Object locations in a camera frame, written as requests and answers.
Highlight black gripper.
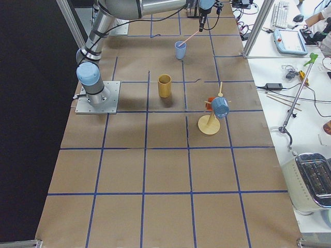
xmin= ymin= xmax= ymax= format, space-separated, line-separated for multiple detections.
xmin=199 ymin=7 xmax=207 ymax=32

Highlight pink chopstick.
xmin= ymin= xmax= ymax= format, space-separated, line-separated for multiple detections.
xmin=178 ymin=30 xmax=200 ymax=47

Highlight blue plastic cup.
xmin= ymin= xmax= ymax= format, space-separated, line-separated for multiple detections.
xmin=175 ymin=41 xmax=187 ymax=60

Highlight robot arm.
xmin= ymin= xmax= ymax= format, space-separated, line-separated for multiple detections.
xmin=76 ymin=0 xmax=215 ymax=106

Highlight wooden chopsticks on desk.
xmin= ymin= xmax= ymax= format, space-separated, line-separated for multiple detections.
xmin=266 ymin=94 xmax=293 ymax=107

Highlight bamboo cylinder holder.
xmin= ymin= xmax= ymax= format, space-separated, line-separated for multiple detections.
xmin=158 ymin=74 xmax=172 ymax=98

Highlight white keyboard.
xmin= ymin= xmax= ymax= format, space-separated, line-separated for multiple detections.
xmin=270 ymin=1 xmax=290 ymax=30

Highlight red mug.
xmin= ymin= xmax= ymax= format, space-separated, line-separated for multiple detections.
xmin=205 ymin=97 xmax=215 ymax=111

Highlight blue mug on tree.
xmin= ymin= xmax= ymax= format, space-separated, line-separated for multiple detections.
xmin=212 ymin=97 xmax=230 ymax=119

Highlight blue teach pendant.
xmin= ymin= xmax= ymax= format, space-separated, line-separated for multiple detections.
xmin=273 ymin=29 xmax=308 ymax=56

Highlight black power adapter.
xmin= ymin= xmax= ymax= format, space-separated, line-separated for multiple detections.
xmin=265 ymin=83 xmax=283 ymax=91

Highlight black computer mouse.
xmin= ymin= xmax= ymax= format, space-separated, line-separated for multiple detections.
xmin=293 ymin=14 xmax=304 ymax=23

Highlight wooden mug tree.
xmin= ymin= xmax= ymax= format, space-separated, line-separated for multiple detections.
xmin=198 ymin=82 xmax=224 ymax=135

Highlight long metal grabber tool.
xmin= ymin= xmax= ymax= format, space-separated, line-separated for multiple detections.
xmin=278 ymin=53 xmax=318 ymax=154

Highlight silver toaster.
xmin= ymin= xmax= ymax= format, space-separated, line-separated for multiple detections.
xmin=281 ymin=152 xmax=330 ymax=215

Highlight aluminium frame post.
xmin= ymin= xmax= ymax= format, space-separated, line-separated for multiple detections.
xmin=242 ymin=0 xmax=274 ymax=59

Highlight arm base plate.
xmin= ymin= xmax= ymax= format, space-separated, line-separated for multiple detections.
xmin=75 ymin=81 xmax=121 ymax=114

